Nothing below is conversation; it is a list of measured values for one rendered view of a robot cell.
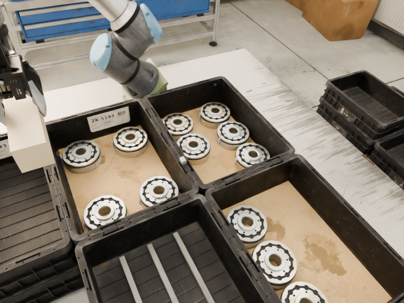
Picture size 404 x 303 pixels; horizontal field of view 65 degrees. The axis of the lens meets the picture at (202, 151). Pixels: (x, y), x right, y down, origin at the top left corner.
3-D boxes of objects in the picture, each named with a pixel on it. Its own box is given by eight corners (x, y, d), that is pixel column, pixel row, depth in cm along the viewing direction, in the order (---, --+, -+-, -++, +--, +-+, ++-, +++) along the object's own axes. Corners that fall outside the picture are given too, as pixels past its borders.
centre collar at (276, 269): (260, 255, 72) (260, 254, 72) (278, 247, 74) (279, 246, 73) (270, 275, 69) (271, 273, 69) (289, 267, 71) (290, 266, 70)
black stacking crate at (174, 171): (51, 153, 96) (39, 125, 88) (143, 125, 107) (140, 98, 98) (85, 267, 73) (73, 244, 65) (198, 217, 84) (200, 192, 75)
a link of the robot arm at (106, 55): (110, 69, 120) (81, 48, 110) (136, 45, 116) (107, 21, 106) (117, 89, 113) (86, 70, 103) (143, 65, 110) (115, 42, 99)
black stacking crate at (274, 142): (144, 125, 107) (141, 98, 98) (219, 102, 117) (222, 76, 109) (199, 216, 84) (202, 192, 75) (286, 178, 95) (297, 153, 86)
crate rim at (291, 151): (141, 102, 100) (140, 96, 98) (222, 80, 111) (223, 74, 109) (201, 196, 77) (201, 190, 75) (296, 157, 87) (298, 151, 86)
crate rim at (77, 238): (40, 130, 89) (38, 123, 87) (141, 102, 100) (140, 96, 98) (75, 249, 66) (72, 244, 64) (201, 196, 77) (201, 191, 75)
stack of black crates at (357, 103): (301, 139, 204) (325, 80, 171) (335, 126, 214) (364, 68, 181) (345, 184, 180) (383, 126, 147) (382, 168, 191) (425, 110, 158)
